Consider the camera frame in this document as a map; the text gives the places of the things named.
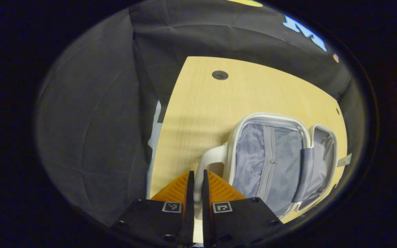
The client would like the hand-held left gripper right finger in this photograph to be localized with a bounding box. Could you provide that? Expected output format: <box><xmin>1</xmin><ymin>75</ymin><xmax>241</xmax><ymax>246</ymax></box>
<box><xmin>202</xmin><ymin>169</ymin><xmax>284</xmax><ymax>247</ymax></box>

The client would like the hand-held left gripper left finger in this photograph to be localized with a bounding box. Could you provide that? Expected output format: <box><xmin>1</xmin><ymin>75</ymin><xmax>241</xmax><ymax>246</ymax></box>
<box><xmin>111</xmin><ymin>170</ymin><xmax>195</xmax><ymax>247</ymax></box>

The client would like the white suitcase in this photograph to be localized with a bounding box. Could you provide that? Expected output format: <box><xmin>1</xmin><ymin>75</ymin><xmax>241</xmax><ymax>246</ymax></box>
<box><xmin>193</xmin><ymin>112</ymin><xmax>339</xmax><ymax>221</ymax></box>

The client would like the white skin care tube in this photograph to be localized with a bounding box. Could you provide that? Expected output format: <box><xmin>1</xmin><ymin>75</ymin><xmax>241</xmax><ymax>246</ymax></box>
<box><xmin>336</xmin><ymin>153</ymin><xmax>353</xmax><ymax>168</ymax></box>

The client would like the black backdrop cloth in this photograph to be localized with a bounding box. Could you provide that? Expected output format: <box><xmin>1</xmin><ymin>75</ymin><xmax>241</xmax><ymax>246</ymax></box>
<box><xmin>35</xmin><ymin>0</ymin><xmax>364</xmax><ymax>228</ymax></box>

